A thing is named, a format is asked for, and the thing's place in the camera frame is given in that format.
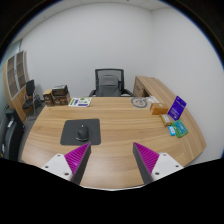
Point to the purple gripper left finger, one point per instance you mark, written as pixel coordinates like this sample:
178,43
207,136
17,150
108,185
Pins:
70,166

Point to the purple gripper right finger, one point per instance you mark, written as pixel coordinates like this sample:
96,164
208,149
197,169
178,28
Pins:
154,166

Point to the dark grey computer mouse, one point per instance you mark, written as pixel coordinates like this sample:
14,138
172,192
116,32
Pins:
82,133

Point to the dark grey mouse pad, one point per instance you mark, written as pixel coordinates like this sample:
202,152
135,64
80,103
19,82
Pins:
69,132

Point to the small blue white box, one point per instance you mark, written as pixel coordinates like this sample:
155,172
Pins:
171,130

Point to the small tan box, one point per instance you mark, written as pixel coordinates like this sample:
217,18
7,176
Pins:
165,119

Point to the green teal booklet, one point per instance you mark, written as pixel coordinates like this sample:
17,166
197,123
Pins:
179,128

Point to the orange cardboard box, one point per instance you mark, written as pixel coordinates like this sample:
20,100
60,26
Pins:
158,108

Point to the purple standing card package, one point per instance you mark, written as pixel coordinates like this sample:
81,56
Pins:
177,108

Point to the white green leaflet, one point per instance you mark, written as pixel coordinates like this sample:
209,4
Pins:
80,102

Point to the white paper sheet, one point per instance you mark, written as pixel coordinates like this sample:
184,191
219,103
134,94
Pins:
152,99

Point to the dark brown stacked boxes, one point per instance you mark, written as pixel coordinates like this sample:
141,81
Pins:
57,96

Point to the black visitor chair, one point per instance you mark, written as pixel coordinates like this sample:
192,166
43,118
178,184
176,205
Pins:
11,133

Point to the black side chair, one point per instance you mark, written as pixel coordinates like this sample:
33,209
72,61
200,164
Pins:
31,99

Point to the black mesh office chair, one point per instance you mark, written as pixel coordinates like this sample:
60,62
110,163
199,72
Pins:
109,82

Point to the wooden glass door cabinet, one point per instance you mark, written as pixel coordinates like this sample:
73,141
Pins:
15,77

